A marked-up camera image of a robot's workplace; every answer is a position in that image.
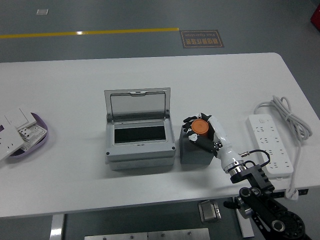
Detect white wall switch plate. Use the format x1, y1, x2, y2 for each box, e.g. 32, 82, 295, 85
3, 107, 38, 131

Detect silver metal box under table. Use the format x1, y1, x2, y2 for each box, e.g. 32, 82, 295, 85
198, 199, 222, 223

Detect purple tray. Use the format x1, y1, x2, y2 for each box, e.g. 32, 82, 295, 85
4, 112, 49, 164

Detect white power strip cord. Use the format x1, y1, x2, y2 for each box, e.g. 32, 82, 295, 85
253, 94, 314, 201

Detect white table leg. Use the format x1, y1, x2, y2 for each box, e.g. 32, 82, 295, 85
233, 197, 255, 238
49, 214, 65, 240

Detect large white switch panel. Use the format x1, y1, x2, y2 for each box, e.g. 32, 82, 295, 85
0, 122, 26, 162

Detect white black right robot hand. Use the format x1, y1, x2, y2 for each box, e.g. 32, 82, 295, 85
183, 112, 244, 173

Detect yellow floor tape line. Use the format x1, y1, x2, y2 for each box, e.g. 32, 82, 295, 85
0, 27, 180, 40

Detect grey box with hinged lid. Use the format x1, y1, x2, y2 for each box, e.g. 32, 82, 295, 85
103, 86, 176, 172

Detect orange cylinder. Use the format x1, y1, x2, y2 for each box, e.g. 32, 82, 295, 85
191, 119, 210, 138

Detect grey metal base plate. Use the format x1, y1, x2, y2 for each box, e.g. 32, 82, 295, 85
84, 227, 211, 240

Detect red object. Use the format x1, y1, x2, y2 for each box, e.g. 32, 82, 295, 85
309, 4, 320, 26

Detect grey cube with round recess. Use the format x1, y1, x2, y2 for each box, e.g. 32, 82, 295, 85
179, 124, 218, 166

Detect white power strip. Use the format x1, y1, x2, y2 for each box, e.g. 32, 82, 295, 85
245, 113, 295, 179

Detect brown floor sign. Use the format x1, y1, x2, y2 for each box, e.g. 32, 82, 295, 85
179, 29, 225, 49

